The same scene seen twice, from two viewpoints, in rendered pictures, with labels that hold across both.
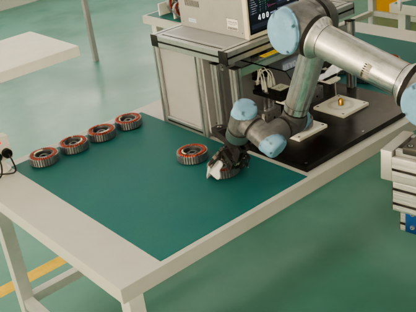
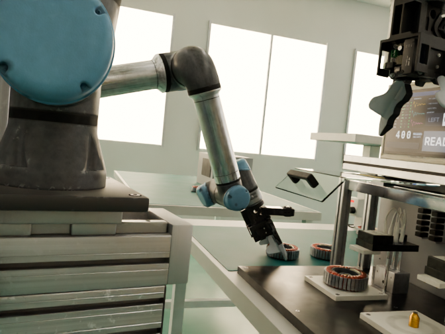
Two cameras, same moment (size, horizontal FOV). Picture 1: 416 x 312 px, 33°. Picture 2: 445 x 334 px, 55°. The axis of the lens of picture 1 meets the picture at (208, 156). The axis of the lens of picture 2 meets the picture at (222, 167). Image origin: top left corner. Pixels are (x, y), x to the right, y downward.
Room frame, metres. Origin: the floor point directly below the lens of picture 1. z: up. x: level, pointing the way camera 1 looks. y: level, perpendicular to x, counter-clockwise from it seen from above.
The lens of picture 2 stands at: (2.33, -1.48, 1.12)
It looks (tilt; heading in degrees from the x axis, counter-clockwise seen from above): 3 degrees down; 109
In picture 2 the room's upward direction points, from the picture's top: 6 degrees clockwise
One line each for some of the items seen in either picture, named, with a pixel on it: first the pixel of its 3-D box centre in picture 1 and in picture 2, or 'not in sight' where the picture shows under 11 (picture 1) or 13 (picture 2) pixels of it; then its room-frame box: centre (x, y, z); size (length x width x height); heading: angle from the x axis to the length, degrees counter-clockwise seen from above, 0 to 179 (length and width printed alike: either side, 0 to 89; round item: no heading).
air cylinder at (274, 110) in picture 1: (269, 113); (391, 278); (2.42, -0.26, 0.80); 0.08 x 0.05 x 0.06; 127
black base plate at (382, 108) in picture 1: (317, 119); (379, 312); (2.39, -0.43, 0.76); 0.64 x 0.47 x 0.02; 127
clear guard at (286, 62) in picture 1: (287, 62); (352, 186); (2.30, -0.32, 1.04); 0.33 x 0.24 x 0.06; 37
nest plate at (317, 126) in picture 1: (298, 127); (344, 287); (2.31, -0.34, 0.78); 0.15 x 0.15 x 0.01; 37
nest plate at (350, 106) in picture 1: (340, 106); (412, 329); (2.46, -0.54, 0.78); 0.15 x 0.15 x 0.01; 37
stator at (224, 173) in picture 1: (223, 167); (282, 250); (2.09, -0.05, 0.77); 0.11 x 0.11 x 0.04
